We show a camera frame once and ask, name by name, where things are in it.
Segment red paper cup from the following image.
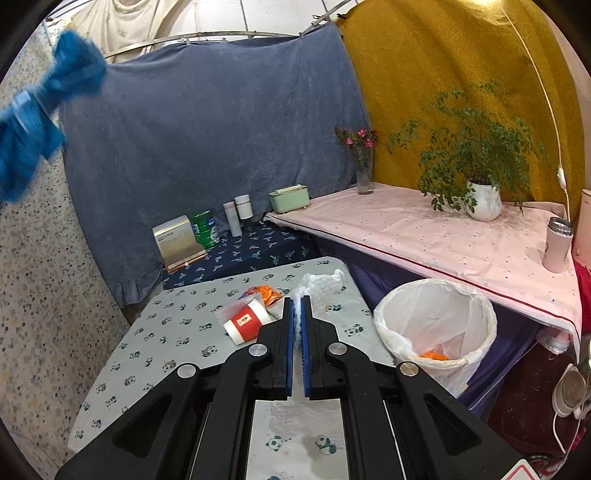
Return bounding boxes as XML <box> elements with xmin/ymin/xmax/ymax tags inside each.
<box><xmin>223</xmin><ymin>298</ymin><xmax>271</xmax><ymax>347</ymax></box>

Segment mint green box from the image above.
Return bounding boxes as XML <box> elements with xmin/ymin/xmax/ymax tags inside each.
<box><xmin>269</xmin><ymin>184</ymin><xmax>309</xmax><ymax>213</ymax></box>

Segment glass kettle with white lid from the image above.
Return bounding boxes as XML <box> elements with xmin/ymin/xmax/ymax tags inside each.
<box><xmin>551</xmin><ymin>362</ymin><xmax>589</xmax><ymax>418</ymax></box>

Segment blue cloth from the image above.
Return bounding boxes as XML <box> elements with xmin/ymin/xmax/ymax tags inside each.
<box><xmin>0</xmin><ymin>30</ymin><xmax>108</xmax><ymax>204</ymax></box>
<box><xmin>58</xmin><ymin>21</ymin><xmax>372</xmax><ymax>308</ymax></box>

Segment white tissue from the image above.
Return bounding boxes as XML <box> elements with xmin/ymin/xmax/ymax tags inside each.
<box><xmin>272</xmin><ymin>269</ymin><xmax>347</xmax><ymax>444</ymax></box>

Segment metal curtain rail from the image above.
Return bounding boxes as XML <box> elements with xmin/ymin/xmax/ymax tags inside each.
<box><xmin>46</xmin><ymin>0</ymin><xmax>365</xmax><ymax>60</ymax></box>

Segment glass vase with pink flowers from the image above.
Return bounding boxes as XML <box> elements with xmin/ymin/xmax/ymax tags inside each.
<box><xmin>335</xmin><ymin>127</ymin><xmax>380</xmax><ymax>195</ymax></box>

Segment yellow hanging cloth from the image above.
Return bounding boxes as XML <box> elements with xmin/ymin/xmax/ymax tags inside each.
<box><xmin>335</xmin><ymin>0</ymin><xmax>587</xmax><ymax>217</ymax></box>

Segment white-lined trash bin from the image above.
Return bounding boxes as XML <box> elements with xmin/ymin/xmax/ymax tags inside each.
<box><xmin>373</xmin><ymin>278</ymin><xmax>498</xmax><ymax>398</ymax></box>

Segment pink table cover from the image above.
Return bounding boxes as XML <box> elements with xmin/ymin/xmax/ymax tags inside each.
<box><xmin>263</xmin><ymin>181</ymin><xmax>581</xmax><ymax>342</ymax></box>

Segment pink thermos cup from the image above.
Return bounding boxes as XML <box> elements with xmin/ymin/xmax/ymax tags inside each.
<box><xmin>542</xmin><ymin>217</ymin><xmax>574</xmax><ymax>274</ymax></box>

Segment white cable with switch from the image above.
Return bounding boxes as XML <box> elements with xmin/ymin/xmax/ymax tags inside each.
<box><xmin>501</xmin><ymin>0</ymin><xmax>571</xmax><ymax>220</ymax></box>

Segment navy patterned cloth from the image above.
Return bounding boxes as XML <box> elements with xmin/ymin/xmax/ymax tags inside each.
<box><xmin>161</xmin><ymin>219</ymin><xmax>321</xmax><ymax>291</ymax></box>

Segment pink electric kettle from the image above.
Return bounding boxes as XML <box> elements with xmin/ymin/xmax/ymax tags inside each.
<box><xmin>573</xmin><ymin>188</ymin><xmax>591</xmax><ymax>268</ymax></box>

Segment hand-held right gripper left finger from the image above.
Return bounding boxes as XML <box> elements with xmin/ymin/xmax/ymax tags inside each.
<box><xmin>55</xmin><ymin>298</ymin><xmax>295</xmax><ymax>480</ymax></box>

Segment potted green plant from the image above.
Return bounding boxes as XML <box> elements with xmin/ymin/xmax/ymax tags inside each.
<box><xmin>387</xmin><ymin>79</ymin><xmax>550</xmax><ymax>222</ymax></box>

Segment white slim bottle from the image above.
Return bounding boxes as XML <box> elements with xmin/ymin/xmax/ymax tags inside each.
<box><xmin>223</xmin><ymin>202</ymin><xmax>243</xmax><ymax>237</ymax></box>

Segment grey panda print sheet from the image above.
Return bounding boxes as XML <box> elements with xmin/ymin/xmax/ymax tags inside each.
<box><xmin>68</xmin><ymin>257</ymin><xmax>398</xmax><ymax>480</ymax></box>

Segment red cloth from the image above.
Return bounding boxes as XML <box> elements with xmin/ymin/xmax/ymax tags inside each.
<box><xmin>573</xmin><ymin>265</ymin><xmax>591</xmax><ymax>333</ymax></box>

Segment white hanging garment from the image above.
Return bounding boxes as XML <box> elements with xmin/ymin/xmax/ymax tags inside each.
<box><xmin>71</xmin><ymin>0</ymin><xmax>190</xmax><ymax>58</ymax></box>

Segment green can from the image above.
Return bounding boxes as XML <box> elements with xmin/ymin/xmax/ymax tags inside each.
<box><xmin>189</xmin><ymin>210</ymin><xmax>221</xmax><ymax>250</ymax></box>

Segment blue hanging cloth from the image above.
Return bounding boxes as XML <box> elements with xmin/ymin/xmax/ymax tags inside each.
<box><xmin>58</xmin><ymin>21</ymin><xmax>372</xmax><ymax>308</ymax></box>

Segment gold and white box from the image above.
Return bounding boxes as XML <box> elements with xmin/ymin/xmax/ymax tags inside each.
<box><xmin>152</xmin><ymin>216</ymin><xmax>206</xmax><ymax>273</ymax></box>

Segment dark purple table skirt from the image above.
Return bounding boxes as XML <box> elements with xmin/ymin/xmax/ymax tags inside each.
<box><xmin>314</xmin><ymin>240</ymin><xmax>555</xmax><ymax>416</ymax></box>

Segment orange snack packet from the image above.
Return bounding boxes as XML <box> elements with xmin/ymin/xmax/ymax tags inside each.
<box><xmin>245</xmin><ymin>284</ymin><xmax>283</xmax><ymax>309</ymax></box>

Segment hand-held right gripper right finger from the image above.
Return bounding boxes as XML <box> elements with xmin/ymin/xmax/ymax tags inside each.
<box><xmin>300</xmin><ymin>295</ymin><xmax>536</xmax><ymax>480</ymax></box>

